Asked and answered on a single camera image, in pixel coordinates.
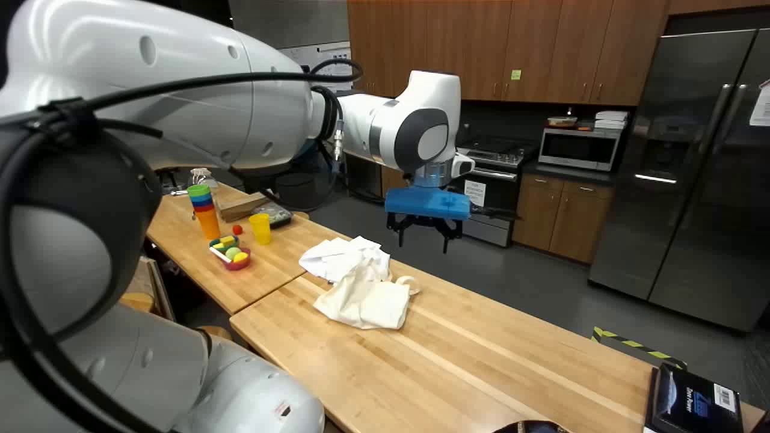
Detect wooden base cabinet two-door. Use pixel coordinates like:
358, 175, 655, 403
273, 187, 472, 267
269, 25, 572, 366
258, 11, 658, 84
509, 171, 615, 267

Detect dark round bowl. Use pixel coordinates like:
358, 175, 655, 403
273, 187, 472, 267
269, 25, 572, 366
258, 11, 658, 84
490, 419, 572, 433

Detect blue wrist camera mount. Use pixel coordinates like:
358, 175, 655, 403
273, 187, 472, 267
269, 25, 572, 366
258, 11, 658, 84
382, 175, 474, 224

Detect brown wooden block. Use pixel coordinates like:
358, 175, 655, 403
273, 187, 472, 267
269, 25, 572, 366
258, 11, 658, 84
217, 191, 271, 224

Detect black tablet box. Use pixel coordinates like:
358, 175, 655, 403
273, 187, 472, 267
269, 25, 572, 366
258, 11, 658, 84
642, 360, 747, 433

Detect small wooden wall cabinet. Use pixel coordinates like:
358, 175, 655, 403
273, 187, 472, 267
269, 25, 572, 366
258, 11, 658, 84
664, 0, 770, 19

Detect stainless steel stove oven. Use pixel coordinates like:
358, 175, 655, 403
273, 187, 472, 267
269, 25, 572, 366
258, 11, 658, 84
456, 143, 533, 250

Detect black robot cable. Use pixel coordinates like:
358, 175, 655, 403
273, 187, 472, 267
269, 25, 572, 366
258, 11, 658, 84
0, 54, 365, 433

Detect cream cloth tote bag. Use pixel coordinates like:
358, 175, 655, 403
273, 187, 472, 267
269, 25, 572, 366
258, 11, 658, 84
311, 260, 423, 333

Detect plywood board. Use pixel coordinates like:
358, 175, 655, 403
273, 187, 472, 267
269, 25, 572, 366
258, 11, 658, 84
118, 254, 175, 323

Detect stainless steel refrigerator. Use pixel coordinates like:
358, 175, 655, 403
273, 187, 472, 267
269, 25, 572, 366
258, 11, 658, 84
586, 25, 770, 337

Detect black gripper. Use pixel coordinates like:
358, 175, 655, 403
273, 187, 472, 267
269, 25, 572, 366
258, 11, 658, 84
385, 209, 467, 258

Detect white wall poster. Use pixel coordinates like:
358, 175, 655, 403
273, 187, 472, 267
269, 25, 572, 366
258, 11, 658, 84
300, 40, 355, 77

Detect brown bowl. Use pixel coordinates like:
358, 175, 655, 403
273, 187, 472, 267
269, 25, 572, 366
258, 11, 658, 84
544, 113, 580, 131

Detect silver microwave oven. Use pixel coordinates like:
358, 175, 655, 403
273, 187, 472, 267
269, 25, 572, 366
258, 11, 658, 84
533, 125, 626, 175

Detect stack of white plates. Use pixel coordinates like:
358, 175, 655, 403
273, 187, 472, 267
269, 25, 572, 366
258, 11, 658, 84
591, 107, 631, 135

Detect black tray with foil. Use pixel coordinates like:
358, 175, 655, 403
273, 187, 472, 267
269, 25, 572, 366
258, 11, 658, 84
261, 199, 295, 231

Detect yellow black floor tape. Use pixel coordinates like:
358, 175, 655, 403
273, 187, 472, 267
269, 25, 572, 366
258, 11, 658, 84
590, 324, 691, 372

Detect stacked colourful plastic cups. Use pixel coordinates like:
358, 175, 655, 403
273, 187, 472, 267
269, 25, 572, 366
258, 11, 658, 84
186, 179, 223, 243

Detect red tray with toy fruit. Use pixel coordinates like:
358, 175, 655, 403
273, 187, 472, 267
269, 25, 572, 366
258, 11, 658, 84
207, 232, 254, 274

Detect white printed notice sheet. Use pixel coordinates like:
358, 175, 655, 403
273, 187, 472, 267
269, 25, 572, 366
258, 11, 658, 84
461, 177, 490, 213

